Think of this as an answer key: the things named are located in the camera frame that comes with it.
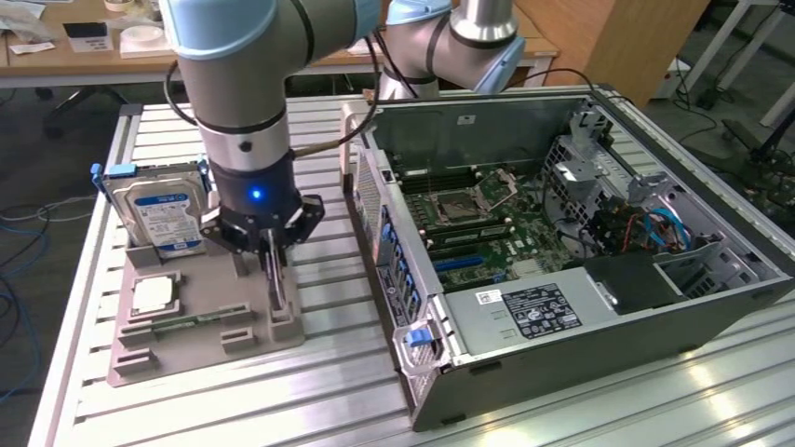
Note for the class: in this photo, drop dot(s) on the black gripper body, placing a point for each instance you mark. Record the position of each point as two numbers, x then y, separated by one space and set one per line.
255 195

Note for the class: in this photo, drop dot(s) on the graphics card with metal bracket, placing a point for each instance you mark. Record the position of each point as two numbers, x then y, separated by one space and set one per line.
278 284

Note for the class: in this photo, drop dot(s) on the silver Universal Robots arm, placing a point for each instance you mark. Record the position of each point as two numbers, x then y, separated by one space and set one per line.
237 93

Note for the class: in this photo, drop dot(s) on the hard disk in blue caddy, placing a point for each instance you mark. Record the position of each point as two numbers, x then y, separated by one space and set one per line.
165 214

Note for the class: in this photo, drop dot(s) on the grey parts rack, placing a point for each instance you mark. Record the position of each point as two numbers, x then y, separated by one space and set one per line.
205 288

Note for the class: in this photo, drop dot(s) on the silver CPU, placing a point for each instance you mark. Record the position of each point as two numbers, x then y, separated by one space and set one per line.
153 294

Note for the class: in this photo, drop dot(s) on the green RAM stick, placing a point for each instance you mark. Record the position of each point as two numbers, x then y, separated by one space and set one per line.
186 322

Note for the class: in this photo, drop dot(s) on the CPU socket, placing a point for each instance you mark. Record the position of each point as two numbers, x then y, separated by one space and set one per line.
457 207

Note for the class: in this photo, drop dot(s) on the blue expansion slot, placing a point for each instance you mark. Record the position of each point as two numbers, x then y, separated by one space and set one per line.
459 263

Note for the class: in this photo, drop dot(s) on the metal socket cover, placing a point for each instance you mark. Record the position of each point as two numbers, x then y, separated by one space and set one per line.
497 186

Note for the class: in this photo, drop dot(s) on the blue case latch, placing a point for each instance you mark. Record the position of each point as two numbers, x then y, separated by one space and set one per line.
417 337

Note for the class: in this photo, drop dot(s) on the green motherboard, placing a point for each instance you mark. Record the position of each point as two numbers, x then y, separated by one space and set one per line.
522 242

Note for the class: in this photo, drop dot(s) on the grey power supply unit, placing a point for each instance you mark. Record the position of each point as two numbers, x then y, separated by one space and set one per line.
478 321

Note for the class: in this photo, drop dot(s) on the black office chair base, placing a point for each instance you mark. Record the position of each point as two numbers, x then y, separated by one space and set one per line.
62 107

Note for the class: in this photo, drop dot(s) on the white box with round dish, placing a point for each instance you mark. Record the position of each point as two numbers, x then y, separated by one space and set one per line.
143 44

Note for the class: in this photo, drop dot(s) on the wooden desk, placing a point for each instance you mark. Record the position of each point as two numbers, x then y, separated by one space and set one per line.
62 63

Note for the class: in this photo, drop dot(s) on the white box with black lid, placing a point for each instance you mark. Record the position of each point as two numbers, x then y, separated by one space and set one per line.
90 39

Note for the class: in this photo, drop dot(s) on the metal drive cage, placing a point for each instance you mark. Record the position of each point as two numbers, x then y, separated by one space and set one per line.
578 186

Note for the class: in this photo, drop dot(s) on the white tape roll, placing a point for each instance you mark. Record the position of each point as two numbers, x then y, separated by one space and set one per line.
117 4

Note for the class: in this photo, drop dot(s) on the white paper label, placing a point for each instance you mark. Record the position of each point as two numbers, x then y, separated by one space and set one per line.
31 47

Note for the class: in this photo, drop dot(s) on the open dark grey PC case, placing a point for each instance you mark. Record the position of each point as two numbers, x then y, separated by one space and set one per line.
559 372

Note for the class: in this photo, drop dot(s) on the wooden cabinet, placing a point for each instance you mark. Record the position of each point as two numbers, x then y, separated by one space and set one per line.
639 46

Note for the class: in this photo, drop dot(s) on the white table frame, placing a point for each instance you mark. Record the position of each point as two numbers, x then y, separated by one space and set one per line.
782 104

